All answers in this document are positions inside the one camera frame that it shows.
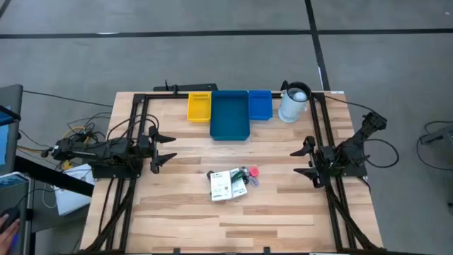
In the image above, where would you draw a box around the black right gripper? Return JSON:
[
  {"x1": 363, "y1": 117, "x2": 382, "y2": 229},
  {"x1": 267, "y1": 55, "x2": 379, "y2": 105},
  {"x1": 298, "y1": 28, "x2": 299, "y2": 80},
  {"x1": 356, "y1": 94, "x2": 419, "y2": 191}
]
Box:
[{"x1": 289, "y1": 135, "x2": 339, "y2": 189}]

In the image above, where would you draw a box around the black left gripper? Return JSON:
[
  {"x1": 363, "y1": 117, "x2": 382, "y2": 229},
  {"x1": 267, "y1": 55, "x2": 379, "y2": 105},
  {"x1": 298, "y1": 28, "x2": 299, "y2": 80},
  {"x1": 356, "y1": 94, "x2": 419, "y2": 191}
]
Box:
[{"x1": 137, "y1": 125, "x2": 178, "y2": 175}]

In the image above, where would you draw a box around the yellow plastic bin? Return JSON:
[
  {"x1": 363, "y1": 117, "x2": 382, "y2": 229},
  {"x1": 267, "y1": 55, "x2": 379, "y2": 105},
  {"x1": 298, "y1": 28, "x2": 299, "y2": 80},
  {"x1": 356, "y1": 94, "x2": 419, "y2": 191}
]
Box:
[{"x1": 186, "y1": 91, "x2": 212, "y2": 123}]

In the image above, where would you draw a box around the small blue plastic bin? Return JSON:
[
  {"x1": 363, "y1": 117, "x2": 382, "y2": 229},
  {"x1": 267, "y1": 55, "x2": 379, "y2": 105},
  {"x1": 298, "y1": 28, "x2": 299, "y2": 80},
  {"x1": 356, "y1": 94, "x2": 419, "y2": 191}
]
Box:
[{"x1": 247, "y1": 89, "x2": 274, "y2": 121}]

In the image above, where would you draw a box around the large teal plastic bin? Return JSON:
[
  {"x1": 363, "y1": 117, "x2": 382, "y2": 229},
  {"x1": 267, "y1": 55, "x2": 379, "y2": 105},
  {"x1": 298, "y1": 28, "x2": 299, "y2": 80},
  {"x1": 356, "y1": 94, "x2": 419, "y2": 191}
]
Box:
[{"x1": 210, "y1": 89, "x2": 251, "y2": 142}]

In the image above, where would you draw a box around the black bar with antennas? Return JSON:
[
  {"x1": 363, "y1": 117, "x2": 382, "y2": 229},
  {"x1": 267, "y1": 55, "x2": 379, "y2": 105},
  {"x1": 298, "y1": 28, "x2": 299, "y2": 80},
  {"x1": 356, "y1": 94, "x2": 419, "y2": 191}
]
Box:
[{"x1": 153, "y1": 80, "x2": 219, "y2": 93}]

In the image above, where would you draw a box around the white paper box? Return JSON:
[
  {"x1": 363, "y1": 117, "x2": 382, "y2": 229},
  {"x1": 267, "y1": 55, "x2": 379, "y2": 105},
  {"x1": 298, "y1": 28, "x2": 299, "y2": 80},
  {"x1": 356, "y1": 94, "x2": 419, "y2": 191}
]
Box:
[{"x1": 54, "y1": 163, "x2": 96, "y2": 217}]

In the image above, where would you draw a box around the grey floor device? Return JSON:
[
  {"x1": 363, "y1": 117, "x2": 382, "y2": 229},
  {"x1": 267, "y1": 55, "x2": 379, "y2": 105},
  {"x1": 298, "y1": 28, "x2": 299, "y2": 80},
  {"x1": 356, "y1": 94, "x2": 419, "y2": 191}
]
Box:
[{"x1": 419, "y1": 122, "x2": 453, "y2": 147}]

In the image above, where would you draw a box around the computer monitor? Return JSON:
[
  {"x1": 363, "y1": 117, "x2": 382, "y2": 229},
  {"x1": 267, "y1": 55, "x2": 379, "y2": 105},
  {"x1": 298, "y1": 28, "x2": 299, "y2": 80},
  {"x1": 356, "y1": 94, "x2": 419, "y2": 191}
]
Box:
[{"x1": 0, "y1": 84, "x2": 24, "y2": 177}]

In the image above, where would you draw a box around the black computer mouse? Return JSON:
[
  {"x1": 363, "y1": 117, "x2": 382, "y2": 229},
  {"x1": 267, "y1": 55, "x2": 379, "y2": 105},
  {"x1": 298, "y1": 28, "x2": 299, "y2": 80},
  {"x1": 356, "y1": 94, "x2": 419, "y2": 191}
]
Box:
[{"x1": 0, "y1": 207, "x2": 21, "y2": 231}]

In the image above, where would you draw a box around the person's hand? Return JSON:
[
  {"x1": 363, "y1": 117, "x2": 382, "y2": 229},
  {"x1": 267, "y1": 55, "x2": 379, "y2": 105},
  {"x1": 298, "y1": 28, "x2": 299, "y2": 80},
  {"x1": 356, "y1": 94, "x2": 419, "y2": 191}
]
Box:
[{"x1": 0, "y1": 213, "x2": 21, "y2": 255}]

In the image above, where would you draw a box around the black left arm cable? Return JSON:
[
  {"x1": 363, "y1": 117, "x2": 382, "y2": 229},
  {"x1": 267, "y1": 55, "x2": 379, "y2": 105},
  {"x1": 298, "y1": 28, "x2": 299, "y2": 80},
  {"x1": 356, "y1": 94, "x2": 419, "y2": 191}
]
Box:
[{"x1": 105, "y1": 112, "x2": 161, "y2": 143}]

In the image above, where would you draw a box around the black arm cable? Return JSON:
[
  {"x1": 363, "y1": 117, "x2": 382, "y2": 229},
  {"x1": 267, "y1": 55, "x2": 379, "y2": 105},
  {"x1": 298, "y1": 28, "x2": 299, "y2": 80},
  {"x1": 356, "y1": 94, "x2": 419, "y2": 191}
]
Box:
[
  {"x1": 323, "y1": 94, "x2": 400, "y2": 169},
  {"x1": 105, "y1": 112, "x2": 161, "y2": 143}
]

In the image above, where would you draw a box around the black aluminium rig frame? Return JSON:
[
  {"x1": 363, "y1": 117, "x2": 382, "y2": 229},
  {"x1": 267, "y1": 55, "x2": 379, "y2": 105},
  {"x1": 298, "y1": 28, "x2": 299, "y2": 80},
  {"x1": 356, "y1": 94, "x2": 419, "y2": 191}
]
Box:
[{"x1": 81, "y1": 91, "x2": 385, "y2": 255}]

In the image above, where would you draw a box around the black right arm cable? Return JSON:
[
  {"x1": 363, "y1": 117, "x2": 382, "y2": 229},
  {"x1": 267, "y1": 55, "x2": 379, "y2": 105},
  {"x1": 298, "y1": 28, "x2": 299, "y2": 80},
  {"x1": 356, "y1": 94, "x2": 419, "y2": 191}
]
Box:
[{"x1": 323, "y1": 94, "x2": 400, "y2": 169}]

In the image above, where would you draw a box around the yellow cable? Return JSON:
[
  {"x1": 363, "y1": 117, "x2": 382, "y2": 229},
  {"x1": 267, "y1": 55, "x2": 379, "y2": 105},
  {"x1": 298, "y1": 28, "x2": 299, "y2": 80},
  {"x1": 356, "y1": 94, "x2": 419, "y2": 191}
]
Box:
[{"x1": 60, "y1": 125, "x2": 88, "y2": 171}]

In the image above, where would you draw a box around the black floor cable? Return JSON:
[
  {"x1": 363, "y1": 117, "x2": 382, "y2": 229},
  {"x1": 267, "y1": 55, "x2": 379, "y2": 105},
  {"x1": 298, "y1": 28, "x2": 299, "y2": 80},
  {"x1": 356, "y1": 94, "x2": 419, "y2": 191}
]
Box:
[{"x1": 415, "y1": 121, "x2": 453, "y2": 171}]

